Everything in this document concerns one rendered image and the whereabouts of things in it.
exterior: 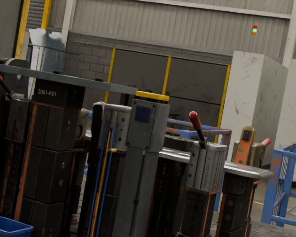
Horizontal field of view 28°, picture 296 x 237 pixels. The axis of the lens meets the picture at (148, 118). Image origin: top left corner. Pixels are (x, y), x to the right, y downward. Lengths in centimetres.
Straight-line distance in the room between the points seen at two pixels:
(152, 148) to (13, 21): 434
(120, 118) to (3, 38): 399
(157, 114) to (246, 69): 837
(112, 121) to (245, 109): 813
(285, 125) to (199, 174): 814
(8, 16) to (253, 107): 517
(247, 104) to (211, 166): 820
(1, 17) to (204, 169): 413
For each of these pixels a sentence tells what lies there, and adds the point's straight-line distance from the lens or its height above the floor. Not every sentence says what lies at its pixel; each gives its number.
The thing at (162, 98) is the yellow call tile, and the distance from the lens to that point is 135.
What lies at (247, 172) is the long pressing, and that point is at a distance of 154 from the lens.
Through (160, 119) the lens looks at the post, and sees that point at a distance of 135.
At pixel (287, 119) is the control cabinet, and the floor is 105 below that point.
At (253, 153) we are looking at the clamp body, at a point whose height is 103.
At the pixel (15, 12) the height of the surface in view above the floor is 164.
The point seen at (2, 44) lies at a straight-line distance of 548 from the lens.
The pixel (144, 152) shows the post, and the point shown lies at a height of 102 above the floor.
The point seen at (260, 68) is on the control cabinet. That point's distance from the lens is 963.
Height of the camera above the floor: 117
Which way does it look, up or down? 3 degrees down
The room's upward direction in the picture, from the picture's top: 10 degrees clockwise
